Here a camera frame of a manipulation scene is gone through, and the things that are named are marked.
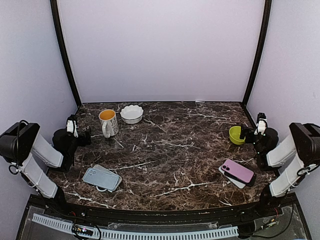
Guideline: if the purple phone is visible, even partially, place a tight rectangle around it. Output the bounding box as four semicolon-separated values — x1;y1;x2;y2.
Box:
221;159;254;183

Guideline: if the light blue phone case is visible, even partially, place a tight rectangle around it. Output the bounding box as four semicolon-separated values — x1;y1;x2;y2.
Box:
82;167;117;192

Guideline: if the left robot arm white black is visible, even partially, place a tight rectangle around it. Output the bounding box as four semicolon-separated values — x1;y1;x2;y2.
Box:
0;120;91;218

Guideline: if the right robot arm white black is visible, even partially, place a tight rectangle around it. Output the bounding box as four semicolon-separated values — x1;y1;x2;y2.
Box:
239;122;320;217

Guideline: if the clear white phone case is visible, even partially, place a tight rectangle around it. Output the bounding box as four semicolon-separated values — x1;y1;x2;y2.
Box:
93;164;122;189

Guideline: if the black phone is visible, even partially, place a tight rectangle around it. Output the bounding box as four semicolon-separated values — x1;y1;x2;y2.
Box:
223;171;256;187

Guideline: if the white phone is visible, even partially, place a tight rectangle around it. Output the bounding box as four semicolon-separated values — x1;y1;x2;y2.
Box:
218;166;246;189

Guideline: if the green bowl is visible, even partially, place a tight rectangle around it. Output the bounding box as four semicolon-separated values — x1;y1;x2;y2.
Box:
229;126;245;146

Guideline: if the floral white mug yellow inside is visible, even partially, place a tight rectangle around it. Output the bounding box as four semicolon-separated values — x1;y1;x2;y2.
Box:
98;109;119;139

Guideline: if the white scalloped bowl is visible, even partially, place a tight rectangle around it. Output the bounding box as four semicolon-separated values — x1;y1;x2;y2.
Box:
120;105;144;125

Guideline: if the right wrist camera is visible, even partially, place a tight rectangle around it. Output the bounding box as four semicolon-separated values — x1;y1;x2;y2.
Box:
254;112;268;135

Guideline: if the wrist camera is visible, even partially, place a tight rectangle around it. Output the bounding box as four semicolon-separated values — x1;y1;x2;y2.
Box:
254;112;268;135
66;114;79;138

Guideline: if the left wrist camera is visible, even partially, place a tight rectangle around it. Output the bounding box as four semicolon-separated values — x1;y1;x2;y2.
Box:
66;114;79;138

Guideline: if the white slotted cable duct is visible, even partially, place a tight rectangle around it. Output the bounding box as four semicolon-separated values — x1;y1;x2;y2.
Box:
31;213;239;240

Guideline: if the right black frame post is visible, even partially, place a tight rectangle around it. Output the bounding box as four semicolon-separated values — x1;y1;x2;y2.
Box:
241;0;272;109

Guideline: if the black frame post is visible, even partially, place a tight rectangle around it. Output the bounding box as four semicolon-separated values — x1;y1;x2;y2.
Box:
241;0;272;109
50;0;82;108

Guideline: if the left black frame post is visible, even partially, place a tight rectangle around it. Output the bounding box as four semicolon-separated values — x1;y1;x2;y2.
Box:
50;0;82;108

